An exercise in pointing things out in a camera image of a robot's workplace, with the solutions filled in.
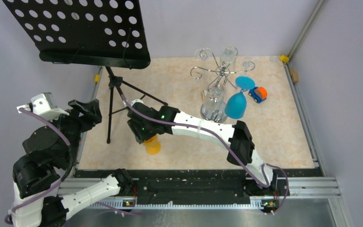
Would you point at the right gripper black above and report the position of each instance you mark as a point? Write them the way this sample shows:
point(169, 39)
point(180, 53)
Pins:
point(140, 136)

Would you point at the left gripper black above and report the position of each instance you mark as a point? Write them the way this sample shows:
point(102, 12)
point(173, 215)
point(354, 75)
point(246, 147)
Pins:
point(92, 115)

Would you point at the orange wine glass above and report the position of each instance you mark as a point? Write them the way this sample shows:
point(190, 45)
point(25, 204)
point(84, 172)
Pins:
point(152, 145)

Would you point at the clear wine glass front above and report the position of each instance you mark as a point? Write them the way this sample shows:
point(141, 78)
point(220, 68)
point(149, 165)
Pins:
point(211, 107)

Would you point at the clear wine glass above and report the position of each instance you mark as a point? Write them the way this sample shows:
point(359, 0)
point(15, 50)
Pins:
point(211, 107)
point(248, 66)
point(203, 54)
point(228, 58)

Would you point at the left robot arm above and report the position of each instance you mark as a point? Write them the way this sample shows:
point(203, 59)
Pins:
point(50, 155)

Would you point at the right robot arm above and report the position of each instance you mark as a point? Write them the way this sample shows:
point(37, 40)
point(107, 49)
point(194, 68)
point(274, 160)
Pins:
point(235, 138)

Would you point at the blue wine glass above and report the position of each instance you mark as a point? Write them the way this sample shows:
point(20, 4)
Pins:
point(236, 105)

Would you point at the clear wine glass back left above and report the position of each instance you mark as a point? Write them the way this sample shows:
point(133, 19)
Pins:
point(203, 54)

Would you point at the clear wine glass back middle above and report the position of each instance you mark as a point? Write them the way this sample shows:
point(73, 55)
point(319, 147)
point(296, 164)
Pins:
point(228, 58)

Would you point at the clear wine glass back right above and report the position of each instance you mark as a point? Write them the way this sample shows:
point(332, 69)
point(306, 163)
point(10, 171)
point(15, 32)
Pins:
point(248, 66)

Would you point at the yellow clip left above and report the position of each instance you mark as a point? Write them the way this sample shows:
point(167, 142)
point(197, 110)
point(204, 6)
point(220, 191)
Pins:
point(97, 78)

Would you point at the small red white box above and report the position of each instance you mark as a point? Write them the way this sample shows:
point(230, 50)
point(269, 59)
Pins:
point(203, 94)

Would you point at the black perforated music stand desk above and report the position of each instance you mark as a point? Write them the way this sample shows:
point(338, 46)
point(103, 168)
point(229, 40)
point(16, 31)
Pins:
point(91, 32)

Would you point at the blue and orange toy car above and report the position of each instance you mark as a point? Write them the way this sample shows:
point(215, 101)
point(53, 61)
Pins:
point(259, 94)

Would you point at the yellow corner clip right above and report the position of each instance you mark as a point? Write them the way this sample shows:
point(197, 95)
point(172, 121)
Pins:
point(284, 58)

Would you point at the small wooden block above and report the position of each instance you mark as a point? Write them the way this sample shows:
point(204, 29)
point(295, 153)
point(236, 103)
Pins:
point(294, 75)

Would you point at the aluminium corner profile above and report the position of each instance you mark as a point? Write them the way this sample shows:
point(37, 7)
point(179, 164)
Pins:
point(312, 17)

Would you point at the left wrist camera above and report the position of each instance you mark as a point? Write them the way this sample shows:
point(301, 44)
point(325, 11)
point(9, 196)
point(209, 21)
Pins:
point(44, 106)

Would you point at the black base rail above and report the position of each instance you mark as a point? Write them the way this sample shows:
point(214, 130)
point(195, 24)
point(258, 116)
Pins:
point(199, 187)

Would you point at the chrome wire wine glass rack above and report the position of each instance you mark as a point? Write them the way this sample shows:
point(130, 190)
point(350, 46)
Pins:
point(224, 97)

